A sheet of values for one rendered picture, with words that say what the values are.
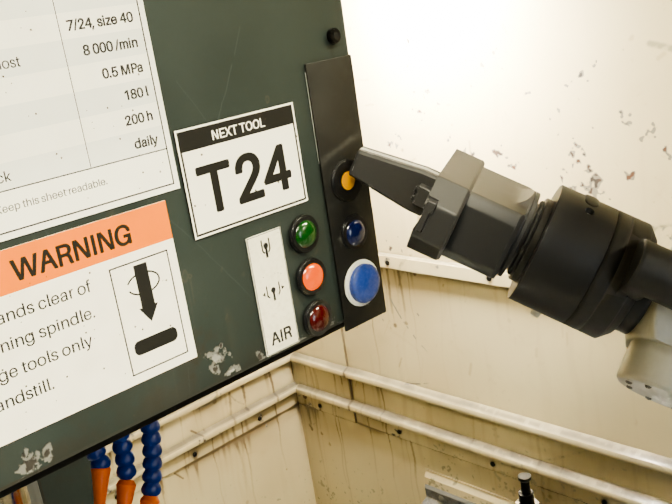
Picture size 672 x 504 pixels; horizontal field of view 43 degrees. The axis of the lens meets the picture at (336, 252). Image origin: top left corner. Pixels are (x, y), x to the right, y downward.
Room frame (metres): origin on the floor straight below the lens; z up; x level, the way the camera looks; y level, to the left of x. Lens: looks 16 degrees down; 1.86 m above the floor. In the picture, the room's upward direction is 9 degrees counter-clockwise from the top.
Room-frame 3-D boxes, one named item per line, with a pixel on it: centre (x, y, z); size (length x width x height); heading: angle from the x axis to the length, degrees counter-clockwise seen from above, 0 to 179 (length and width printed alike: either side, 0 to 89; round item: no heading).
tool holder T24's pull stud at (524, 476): (0.84, -0.17, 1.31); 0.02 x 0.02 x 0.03
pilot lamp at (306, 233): (0.59, 0.02, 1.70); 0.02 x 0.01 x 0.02; 132
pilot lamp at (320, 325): (0.59, 0.02, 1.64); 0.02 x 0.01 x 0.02; 132
